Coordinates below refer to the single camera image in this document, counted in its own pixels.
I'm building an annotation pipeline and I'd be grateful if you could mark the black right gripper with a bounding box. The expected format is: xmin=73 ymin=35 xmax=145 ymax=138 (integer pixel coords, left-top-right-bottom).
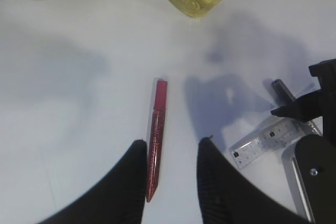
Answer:
xmin=271 ymin=59 xmax=335 ymax=137

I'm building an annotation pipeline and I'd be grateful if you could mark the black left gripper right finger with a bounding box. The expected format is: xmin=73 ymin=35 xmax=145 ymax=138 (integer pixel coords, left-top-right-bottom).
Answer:
xmin=196 ymin=138 xmax=307 ymax=223

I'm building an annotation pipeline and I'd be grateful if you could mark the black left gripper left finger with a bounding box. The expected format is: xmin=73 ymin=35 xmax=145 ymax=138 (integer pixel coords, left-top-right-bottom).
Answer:
xmin=41 ymin=140 xmax=147 ymax=223

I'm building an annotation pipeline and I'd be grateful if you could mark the clear plastic ruler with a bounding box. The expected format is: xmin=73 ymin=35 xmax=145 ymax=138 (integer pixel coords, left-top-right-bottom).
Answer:
xmin=229 ymin=116 xmax=322 ymax=169

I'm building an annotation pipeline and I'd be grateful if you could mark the red glitter marker pen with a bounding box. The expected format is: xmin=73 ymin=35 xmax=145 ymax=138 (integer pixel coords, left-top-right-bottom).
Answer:
xmin=146 ymin=80 xmax=168 ymax=202

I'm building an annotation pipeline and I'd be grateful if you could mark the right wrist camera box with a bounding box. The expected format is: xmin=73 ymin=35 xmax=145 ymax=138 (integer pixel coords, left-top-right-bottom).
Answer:
xmin=281 ymin=135 xmax=335 ymax=223

